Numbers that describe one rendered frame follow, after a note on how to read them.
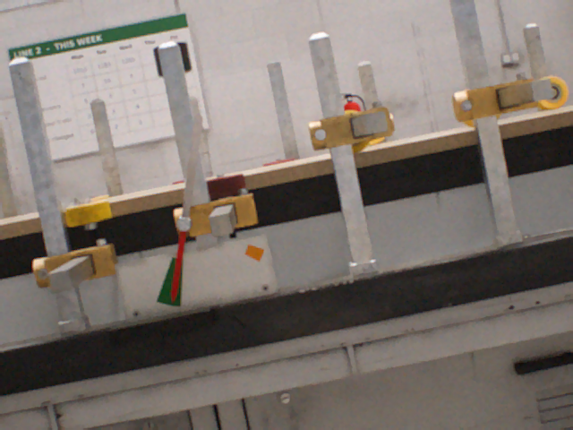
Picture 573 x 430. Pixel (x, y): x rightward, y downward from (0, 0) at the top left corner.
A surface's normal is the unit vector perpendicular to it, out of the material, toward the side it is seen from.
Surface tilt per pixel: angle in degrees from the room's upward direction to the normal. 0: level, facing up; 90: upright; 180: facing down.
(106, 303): 90
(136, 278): 90
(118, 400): 90
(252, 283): 90
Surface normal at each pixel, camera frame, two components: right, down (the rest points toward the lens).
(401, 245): 0.02, 0.05
